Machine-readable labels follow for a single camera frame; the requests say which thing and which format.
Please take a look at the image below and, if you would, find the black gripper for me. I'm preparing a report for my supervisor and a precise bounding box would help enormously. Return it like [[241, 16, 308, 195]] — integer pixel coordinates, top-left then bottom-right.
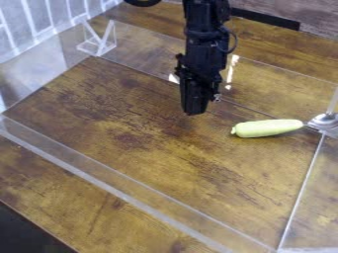
[[173, 29, 229, 115]]

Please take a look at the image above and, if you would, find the black cable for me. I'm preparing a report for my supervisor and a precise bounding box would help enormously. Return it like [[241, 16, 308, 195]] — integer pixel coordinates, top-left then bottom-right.
[[122, 0, 239, 54]]

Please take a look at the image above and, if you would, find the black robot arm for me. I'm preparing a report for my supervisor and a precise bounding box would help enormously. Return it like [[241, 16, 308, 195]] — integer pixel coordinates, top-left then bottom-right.
[[173, 0, 229, 116]]

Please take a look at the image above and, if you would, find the green handled metal spoon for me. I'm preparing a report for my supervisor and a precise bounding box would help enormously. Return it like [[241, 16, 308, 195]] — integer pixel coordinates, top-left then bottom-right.
[[231, 113, 338, 138]]

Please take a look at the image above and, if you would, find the black strip on table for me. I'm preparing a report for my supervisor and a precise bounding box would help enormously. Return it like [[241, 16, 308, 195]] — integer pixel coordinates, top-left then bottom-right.
[[231, 7, 300, 31]]

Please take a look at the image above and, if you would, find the clear acrylic enclosure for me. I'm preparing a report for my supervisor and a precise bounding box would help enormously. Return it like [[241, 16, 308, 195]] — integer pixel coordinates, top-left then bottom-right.
[[0, 21, 338, 253]]

